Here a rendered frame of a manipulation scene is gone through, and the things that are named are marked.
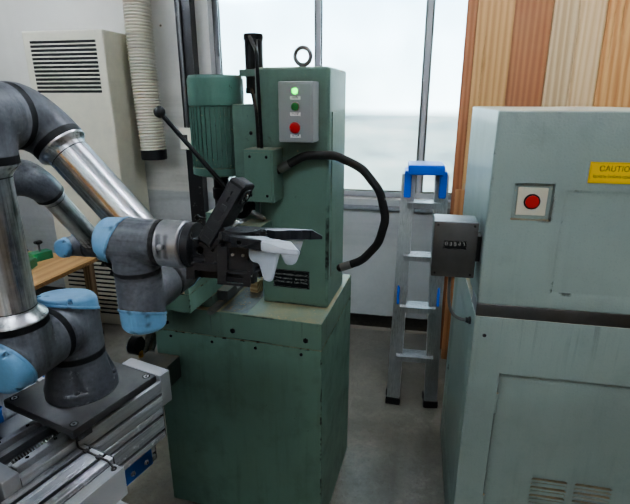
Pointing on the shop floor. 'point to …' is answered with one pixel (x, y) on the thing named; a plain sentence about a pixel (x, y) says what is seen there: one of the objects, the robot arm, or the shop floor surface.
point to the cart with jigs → (60, 267)
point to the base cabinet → (257, 418)
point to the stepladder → (407, 286)
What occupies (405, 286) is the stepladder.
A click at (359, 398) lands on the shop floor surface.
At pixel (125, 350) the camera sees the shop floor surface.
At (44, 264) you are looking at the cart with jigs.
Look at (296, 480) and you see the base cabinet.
